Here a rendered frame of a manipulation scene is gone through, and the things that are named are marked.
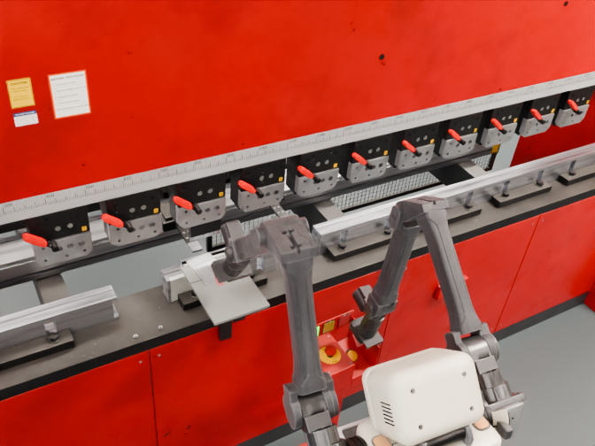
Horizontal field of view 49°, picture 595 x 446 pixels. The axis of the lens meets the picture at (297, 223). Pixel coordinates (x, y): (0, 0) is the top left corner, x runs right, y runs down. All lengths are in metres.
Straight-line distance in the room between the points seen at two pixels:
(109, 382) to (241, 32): 1.12
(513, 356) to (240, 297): 1.80
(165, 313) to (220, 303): 0.23
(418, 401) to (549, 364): 2.17
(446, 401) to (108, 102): 1.03
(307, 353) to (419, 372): 0.23
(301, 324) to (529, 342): 2.33
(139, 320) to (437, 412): 1.06
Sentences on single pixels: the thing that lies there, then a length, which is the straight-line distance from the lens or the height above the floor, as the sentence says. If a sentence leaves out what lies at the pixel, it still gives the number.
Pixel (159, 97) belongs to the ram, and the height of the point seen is 1.61.
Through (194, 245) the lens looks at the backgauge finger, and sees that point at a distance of 2.16.
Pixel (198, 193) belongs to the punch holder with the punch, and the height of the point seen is 1.29.
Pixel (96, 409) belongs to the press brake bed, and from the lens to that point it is 2.21.
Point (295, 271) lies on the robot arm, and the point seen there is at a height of 1.55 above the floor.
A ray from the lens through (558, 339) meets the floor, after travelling 3.62.
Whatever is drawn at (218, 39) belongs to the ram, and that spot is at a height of 1.75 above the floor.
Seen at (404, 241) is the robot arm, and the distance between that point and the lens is 1.74.
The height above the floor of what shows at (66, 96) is 1.66.
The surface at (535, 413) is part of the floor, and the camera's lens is 3.25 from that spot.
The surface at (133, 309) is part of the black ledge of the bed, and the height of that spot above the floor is 0.88.
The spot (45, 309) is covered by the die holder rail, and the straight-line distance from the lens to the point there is 2.06.
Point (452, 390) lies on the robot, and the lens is 1.39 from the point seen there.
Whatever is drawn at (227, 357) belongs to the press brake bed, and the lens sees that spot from 2.27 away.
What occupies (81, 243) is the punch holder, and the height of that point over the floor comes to 1.21.
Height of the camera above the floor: 2.40
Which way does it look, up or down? 38 degrees down
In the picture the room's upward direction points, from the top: 6 degrees clockwise
